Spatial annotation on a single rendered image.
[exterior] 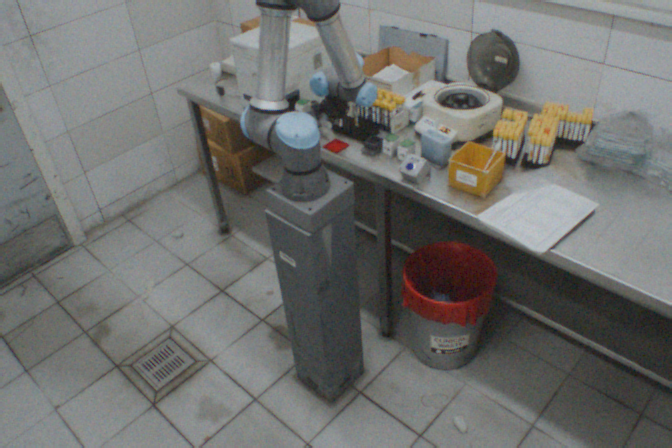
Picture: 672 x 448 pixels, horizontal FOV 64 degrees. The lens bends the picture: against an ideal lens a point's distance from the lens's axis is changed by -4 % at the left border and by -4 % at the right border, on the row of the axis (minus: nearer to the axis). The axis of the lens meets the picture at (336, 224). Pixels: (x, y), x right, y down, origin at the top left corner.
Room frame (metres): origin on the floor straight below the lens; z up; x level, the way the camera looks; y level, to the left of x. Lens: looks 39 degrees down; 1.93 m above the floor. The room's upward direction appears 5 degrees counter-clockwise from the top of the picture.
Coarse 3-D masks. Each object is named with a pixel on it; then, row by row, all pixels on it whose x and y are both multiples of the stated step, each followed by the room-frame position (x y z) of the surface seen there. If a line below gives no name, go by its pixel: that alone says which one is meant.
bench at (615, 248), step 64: (320, 128) 1.91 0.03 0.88; (384, 192) 1.58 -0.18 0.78; (448, 192) 1.42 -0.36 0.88; (576, 192) 1.36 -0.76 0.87; (640, 192) 1.33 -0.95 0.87; (384, 256) 1.58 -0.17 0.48; (512, 256) 1.73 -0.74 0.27; (576, 256) 1.08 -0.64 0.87; (640, 256) 1.05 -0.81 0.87; (384, 320) 1.59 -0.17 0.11; (576, 320) 1.35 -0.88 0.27; (640, 320) 1.32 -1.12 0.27
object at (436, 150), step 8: (424, 136) 1.62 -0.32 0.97; (432, 136) 1.60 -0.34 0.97; (440, 136) 1.60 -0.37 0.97; (424, 144) 1.62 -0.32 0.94; (432, 144) 1.59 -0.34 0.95; (440, 144) 1.56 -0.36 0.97; (448, 144) 1.57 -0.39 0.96; (424, 152) 1.62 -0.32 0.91; (432, 152) 1.59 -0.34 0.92; (440, 152) 1.56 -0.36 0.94; (448, 152) 1.57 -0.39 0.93; (432, 160) 1.59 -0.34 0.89; (440, 160) 1.56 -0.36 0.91; (440, 168) 1.55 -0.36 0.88
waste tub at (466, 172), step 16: (464, 144) 1.53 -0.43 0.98; (448, 160) 1.45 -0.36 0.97; (464, 160) 1.53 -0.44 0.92; (480, 160) 1.52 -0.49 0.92; (496, 160) 1.48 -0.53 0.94; (448, 176) 1.45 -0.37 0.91; (464, 176) 1.42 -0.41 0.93; (480, 176) 1.38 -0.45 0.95; (496, 176) 1.43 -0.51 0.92; (480, 192) 1.38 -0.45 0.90
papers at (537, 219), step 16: (528, 192) 1.36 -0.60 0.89; (544, 192) 1.36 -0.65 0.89; (560, 192) 1.35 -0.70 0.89; (496, 208) 1.30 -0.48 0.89; (512, 208) 1.29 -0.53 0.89; (528, 208) 1.28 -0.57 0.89; (544, 208) 1.28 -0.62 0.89; (560, 208) 1.27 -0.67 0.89; (576, 208) 1.26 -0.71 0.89; (592, 208) 1.26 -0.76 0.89; (496, 224) 1.23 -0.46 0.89; (512, 224) 1.22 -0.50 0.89; (528, 224) 1.21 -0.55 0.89; (544, 224) 1.21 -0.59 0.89; (560, 224) 1.20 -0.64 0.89; (528, 240) 1.14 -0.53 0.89; (544, 240) 1.14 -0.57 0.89
